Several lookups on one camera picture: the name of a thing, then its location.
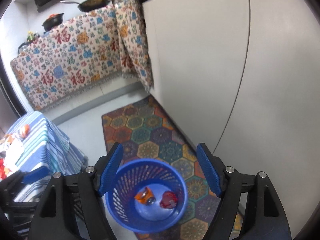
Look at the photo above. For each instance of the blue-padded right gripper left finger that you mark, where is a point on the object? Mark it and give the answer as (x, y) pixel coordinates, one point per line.
(93, 183)

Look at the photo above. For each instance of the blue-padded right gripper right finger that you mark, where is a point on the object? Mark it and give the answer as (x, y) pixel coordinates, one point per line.
(226, 183)

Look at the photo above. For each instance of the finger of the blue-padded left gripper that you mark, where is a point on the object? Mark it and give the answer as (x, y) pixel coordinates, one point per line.
(35, 175)

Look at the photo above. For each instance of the orange snack bag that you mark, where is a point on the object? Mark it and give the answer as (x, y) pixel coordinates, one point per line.
(145, 196)

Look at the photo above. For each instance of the crushed red can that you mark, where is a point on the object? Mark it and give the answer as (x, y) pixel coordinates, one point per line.
(169, 200)

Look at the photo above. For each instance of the white kitchen cabinet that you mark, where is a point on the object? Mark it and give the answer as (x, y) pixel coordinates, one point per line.
(242, 76)

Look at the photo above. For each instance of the blue striped tablecloth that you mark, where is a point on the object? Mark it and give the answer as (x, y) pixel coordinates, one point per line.
(45, 145)

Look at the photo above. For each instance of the orange clear candy wrapper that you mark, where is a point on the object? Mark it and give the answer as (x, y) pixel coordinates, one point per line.
(23, 131)

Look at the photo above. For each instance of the blue plastic waste basket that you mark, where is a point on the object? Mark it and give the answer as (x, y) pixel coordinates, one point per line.
(132, 178)

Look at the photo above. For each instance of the colourful hexagon floor mat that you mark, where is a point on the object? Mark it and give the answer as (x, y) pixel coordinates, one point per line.
(146, 132)

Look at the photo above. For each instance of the patterned fu cloth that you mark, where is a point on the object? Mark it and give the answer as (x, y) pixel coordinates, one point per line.
(84, 52)

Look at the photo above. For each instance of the black clay pot orange lid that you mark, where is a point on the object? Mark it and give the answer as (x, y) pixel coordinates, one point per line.
(53, 21)

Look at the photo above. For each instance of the black wok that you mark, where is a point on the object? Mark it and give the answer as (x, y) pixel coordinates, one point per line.
(88, 5)

